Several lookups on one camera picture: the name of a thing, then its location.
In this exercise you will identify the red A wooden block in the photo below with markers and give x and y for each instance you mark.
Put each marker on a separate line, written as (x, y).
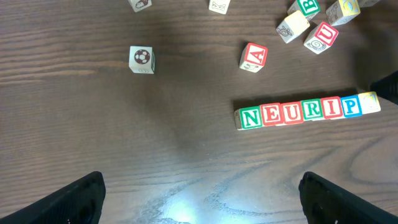
(253, 57)

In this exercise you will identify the yellow acorn wooden block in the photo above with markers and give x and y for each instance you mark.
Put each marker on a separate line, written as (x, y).
(139, 5)

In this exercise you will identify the red I wooden block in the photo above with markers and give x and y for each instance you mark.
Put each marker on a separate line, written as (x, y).
(331, 108)

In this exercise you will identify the yellow S wooden block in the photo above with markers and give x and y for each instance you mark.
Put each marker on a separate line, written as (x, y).
(369, 102)

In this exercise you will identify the yellow o wooden block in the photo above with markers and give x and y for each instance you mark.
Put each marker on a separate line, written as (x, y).
(342, 11)
(219, 6)

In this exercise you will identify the yellow O wooden block left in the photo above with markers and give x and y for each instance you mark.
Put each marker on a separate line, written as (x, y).
(219, 6)

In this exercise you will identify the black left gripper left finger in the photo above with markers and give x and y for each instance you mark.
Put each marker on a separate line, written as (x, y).
(79, 202)

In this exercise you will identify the blue P wooden block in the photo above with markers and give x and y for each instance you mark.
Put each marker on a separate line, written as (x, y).
(351, 106)

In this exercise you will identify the red u wooden block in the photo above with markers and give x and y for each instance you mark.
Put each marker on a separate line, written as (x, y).
(321, 38)
(292, 113)

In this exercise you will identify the green N wooden block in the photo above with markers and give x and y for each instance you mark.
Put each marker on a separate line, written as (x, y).
(248, 118)

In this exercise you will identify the blue L wooden block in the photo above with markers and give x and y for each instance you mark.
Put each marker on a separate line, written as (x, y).
(367, 3)

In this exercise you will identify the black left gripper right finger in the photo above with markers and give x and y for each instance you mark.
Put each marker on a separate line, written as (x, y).
(325, 202)

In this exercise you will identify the green B wooden block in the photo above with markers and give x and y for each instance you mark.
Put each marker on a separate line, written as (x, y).
(309, 8)

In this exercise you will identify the green R wooden block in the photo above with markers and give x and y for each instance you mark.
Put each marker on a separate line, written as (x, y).
(312, 110)

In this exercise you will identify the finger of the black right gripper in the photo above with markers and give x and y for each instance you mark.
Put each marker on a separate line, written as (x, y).
(387, 87)

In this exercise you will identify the red E wooden block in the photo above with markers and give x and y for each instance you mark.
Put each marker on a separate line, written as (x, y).
(271, 114)

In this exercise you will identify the soccer ball J wooden block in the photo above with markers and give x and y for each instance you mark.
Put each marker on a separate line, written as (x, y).
(142, 59)

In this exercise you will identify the yellow O wooden block centre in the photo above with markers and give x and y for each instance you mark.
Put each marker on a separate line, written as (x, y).
(342, 11)

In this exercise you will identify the yellow C wooden block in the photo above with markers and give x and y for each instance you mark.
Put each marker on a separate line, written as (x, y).
(292, 26)

